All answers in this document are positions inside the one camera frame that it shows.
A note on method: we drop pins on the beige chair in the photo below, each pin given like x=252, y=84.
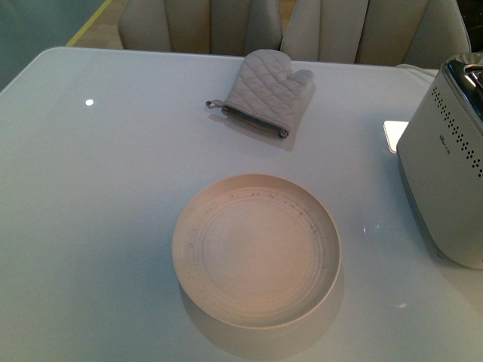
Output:
x=386, y=33
x=233, y=28

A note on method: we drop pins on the white toaster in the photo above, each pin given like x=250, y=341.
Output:
x=440, y=156

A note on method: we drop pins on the beige chair on right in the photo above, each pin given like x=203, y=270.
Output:
x=386, y=33

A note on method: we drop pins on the beige chair on left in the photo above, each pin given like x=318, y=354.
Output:
x=233, y=28

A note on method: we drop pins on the beige round plate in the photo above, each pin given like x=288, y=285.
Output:
x=256, y=251

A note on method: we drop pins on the grey quilted oven mitt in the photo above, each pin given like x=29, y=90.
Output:
x=267, y=94

